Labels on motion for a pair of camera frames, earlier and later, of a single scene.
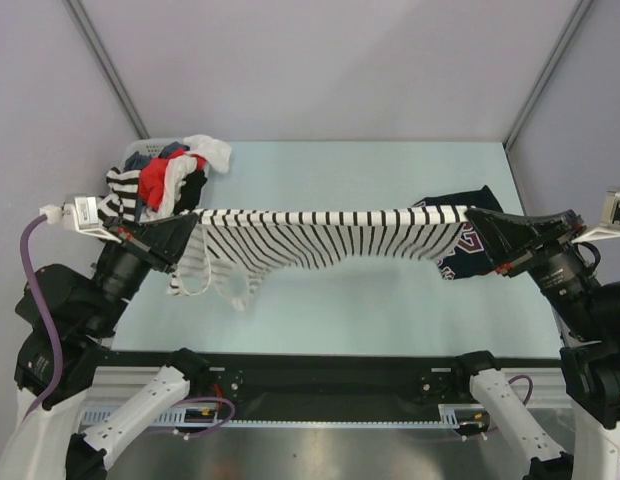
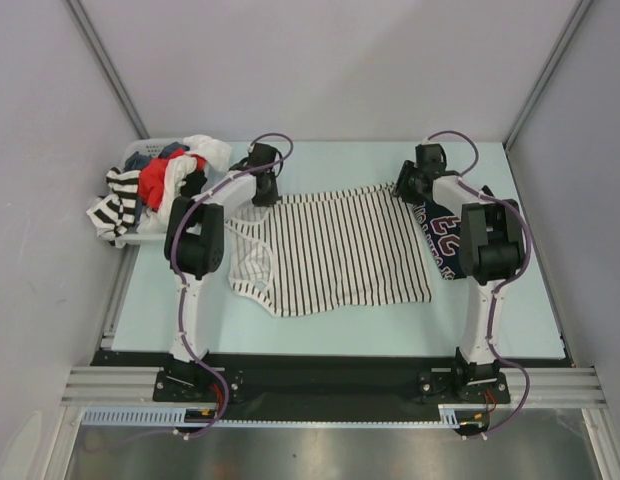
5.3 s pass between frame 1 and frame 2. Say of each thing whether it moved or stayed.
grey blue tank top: stayed
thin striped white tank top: moved
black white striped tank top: stayed
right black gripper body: moved
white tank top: stayed
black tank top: stayed
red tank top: stayed
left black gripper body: moved
